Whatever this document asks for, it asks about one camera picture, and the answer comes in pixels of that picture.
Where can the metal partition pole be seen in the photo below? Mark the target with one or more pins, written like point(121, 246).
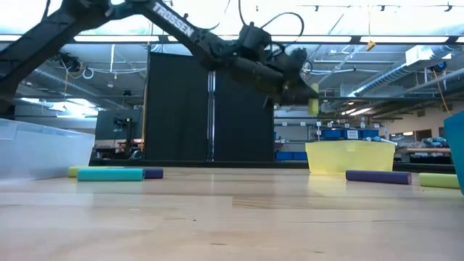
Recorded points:
point(211, 119)

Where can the purple foam block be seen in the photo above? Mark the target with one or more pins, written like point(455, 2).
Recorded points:
point(155, 173)
point(377, 177)

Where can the yellow plastic bin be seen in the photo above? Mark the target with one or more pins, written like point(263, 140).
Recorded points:
point(349, 157)

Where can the teal foam block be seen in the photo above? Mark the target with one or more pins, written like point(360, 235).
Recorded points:
point(108, 175)

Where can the black table frame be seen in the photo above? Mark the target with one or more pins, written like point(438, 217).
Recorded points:
point(188, 164)

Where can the blue plastic bin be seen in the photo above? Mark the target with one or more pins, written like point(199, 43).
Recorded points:
point(456, 152)

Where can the blue floor crates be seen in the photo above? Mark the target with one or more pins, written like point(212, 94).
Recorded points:
point(290, 156)

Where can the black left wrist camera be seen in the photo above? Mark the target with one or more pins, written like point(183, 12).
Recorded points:
point(253, 36)

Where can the black partition panel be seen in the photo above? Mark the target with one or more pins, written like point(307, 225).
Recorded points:
point(177, 116)
point(243, 127)

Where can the yellow hanging tag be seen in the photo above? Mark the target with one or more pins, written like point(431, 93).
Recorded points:
point(370, 46)

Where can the silver ventilation duct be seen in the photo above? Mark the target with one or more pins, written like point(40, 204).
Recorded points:
point(384, 77)

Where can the clear plastic bin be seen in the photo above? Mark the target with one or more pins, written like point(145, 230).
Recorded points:
point(43, 156)

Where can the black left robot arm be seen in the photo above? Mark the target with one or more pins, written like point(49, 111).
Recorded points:
point(36, 43)

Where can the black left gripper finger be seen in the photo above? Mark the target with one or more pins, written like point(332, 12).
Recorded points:
point(297, 94)

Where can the blue storage bins row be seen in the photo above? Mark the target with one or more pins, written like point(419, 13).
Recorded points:
point(331, 134)

